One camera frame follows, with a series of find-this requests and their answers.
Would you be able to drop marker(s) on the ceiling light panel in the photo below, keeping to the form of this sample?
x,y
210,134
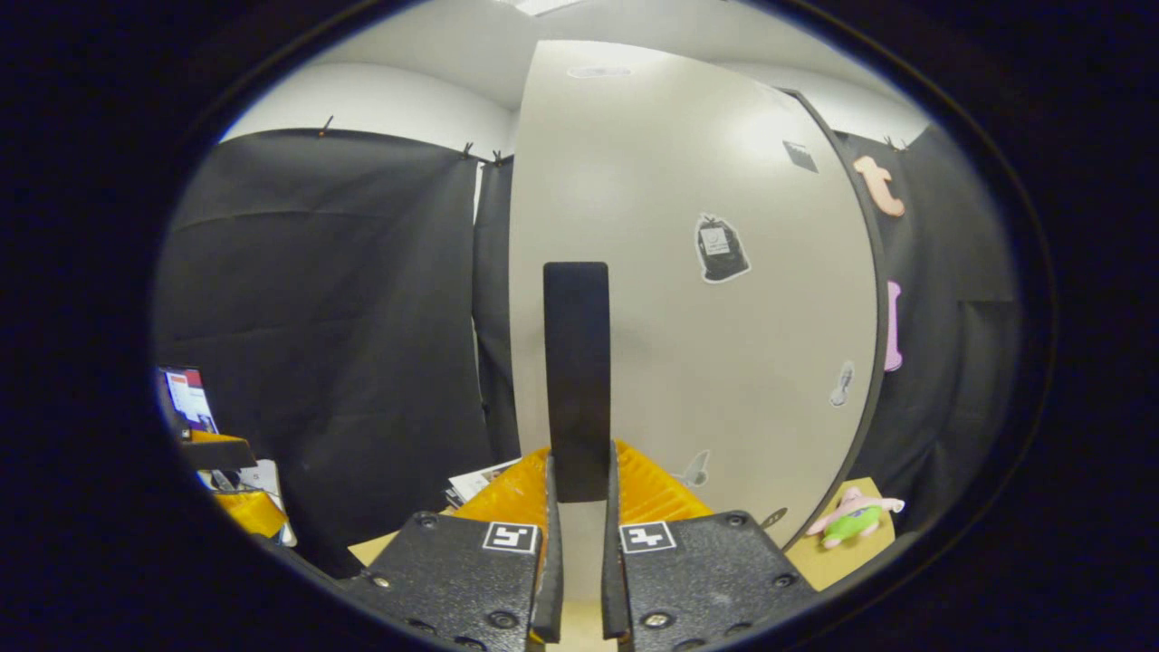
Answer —
x,y
548,5

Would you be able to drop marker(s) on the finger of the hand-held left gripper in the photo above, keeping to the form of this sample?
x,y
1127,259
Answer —
x,y
253,514
222,455

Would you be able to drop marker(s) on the black backdrop cloth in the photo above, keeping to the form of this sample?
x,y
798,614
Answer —
x,y
344,317

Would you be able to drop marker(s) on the lit display screen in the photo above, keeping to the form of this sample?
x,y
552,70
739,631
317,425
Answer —
x,y
188,398

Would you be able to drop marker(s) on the pink green plush toy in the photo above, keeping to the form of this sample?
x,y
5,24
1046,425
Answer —
x,y
851,523

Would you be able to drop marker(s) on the grey cabinet door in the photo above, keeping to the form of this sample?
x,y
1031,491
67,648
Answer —
x,y
724,362

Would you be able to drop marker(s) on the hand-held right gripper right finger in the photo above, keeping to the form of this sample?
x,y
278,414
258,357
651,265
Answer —
x,y
614,580

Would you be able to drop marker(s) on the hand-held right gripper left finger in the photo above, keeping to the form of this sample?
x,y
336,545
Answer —
x,y
550,580

